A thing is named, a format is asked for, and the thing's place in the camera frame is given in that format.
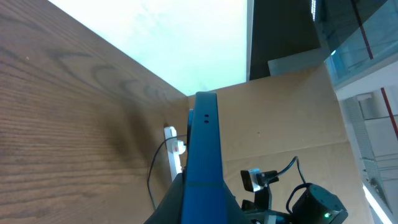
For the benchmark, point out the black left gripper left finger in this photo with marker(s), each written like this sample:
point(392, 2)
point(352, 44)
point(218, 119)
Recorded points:
point(169, 209)

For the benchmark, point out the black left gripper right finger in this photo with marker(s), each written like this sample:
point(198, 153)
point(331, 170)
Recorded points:
point(228, 210)

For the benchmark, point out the blue Galaxy smartphone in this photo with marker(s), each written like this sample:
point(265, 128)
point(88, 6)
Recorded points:
point(203, 198)

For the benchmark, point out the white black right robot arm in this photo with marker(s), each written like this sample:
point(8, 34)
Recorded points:
point(307, 204)

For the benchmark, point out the white power strip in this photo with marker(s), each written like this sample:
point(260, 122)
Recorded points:
point(175, 147)

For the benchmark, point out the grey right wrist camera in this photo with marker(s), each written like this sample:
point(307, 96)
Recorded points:
point(250, 181)

